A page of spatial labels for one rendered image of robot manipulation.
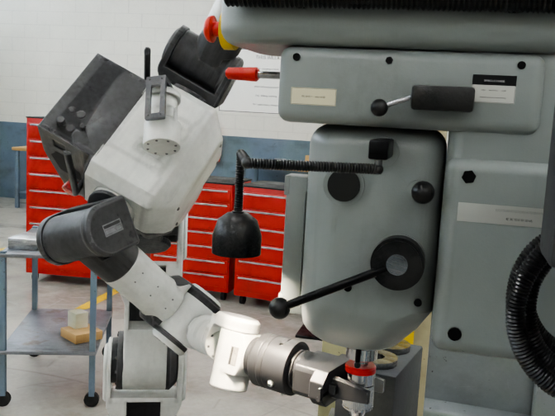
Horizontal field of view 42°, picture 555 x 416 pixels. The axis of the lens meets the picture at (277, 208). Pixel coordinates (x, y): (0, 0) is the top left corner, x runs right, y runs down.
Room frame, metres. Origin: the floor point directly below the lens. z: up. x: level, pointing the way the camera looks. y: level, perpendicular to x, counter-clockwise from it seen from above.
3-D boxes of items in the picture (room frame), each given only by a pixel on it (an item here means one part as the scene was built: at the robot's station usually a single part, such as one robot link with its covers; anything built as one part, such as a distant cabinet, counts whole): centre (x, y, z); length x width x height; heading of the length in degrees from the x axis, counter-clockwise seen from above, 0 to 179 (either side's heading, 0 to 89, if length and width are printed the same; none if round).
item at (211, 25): (1.11, 0.11, 1.76); 0.04 x 0.03 x 0.04; 167
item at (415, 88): (0.90, -0.17, 1.66); 0.12 x 0.04 x 0.04; 77
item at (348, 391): (1.03, -0.12, 1.23); 0.06 x 0.02 x 0.03; 58
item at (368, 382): (1.05, -0.14, 1.23); 0.05 x 0.05 x 0.06
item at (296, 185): (1.08, -0.03, 1.45); 0.04 x 0.04 x 0.21; 77
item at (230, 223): (1.03, 0.06, 1.47); 0.07 x 0.07 x 0.06
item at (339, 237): (1.05, -0.14, 1.47); 0.21 x 0.19 x 0.32; 167
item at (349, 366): (1.05, -0.14, 1.26); 0.05 x 0.05 x 0.01
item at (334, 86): (1.04, -0.18, 1.68); 0.34 x 0.24 x 0.10; 77
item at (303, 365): (1.10, -0.06, 1.23); 0.13 x 0.12 x 0.10; 149
